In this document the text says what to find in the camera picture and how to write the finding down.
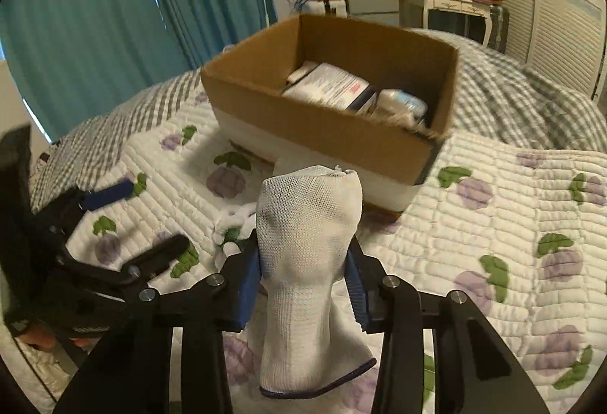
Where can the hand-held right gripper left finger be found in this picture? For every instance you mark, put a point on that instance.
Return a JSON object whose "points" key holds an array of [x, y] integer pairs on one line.
{"points": [[250, 288]]}

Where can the purple floral white quilt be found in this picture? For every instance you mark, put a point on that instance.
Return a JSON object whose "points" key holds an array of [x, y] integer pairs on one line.
{"points": [[498, 229]]}

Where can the cardboard box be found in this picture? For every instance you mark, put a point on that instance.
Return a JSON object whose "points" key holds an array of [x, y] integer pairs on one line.
{"points": [[265, 110]]}

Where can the small white packet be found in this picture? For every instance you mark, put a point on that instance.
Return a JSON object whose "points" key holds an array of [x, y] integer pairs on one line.
{"points": [[303, 71]]}

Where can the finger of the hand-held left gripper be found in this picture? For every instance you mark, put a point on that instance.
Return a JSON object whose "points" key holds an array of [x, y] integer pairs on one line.
{"points": [[111, 196], [159, 252]]}

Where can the white louvered wardrobe door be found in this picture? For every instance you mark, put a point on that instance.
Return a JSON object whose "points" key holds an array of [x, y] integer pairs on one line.
{"points": [[550, 1]]}

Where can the grey gingham blanket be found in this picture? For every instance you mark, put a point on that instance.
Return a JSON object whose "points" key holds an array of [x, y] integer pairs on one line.
{"points": [[512, 91]]}

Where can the white and blue soft pack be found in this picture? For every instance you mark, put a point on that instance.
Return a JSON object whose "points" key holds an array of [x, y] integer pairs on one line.
{"points": [[403, 105]]}

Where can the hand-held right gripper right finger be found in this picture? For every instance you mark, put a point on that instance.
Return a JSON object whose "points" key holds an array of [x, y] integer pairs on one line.
{"points": [[356, 295]]}

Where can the white packet with red label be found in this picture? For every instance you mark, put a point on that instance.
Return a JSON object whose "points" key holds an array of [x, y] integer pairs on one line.
{"points": [[327, 84]]}

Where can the white dressing table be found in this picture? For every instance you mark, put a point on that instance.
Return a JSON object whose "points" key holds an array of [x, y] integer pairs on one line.
{"points": [[445, 6]]}

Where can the white sock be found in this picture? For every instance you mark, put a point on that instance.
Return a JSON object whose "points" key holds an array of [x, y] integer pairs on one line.
{"points": [[306, 252]]}

